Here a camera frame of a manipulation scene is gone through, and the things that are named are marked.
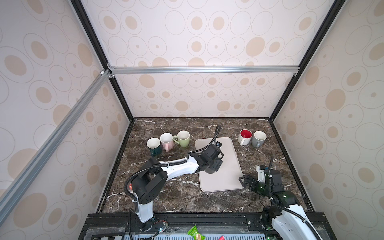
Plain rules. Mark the aluminium rail left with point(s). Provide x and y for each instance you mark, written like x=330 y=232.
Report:
x=21 y=184

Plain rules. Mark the dark green faceted mug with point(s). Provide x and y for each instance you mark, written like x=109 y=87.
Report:
x=154 y=146

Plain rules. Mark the black corner frame post left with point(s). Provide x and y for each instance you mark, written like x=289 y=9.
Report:
x=94 y=40

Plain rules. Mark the black corner frame post right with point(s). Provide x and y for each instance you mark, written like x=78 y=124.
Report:
x=324 y=28

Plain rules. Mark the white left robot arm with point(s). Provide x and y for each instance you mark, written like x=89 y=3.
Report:
x=145 y=185

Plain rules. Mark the beige plastic tray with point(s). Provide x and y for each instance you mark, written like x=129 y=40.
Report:
x=227 y=177

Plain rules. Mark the aluminium rail back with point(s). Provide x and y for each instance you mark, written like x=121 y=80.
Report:
x=202 y=70

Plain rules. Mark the light green mug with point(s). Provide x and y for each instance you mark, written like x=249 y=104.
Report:
x=182 y=138

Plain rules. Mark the grey mug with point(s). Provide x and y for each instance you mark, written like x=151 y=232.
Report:
x=258 y=139

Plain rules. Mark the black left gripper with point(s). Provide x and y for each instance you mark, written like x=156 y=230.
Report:
x=216 y=164

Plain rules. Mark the pink faceted mug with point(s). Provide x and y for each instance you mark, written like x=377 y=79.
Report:
x=167 y=141

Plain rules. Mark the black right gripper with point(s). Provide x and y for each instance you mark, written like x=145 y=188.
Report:
x=249 y=178

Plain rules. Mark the green snack packet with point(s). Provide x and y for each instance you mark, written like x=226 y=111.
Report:
x=196 y=234

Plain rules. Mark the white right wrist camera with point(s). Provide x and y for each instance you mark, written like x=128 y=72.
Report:
x=264 y=173

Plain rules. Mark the black corner frame post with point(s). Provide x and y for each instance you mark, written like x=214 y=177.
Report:
x=94 y=40
x=324 y=28

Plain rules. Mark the white mug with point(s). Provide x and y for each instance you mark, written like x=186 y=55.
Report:
x=244 y=138

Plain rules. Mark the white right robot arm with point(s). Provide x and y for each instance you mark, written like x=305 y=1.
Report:
x=285 y=215

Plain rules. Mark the aluminium rail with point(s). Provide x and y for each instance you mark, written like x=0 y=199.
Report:
x=202 y=70
x=21 y=184

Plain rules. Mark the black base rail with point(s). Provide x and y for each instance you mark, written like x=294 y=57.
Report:
x=233 y=226

